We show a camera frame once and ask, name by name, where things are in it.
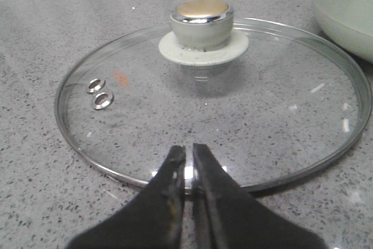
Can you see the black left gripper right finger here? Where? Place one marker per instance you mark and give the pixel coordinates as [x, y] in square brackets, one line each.
[226, 216]

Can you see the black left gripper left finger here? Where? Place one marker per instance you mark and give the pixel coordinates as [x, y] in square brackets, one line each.
[153, 219]

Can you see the glass pot lid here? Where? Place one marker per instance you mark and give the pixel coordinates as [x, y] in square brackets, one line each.
[289, 106]

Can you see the pale green electric pot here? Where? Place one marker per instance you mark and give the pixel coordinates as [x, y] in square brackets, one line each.
[348, 23]

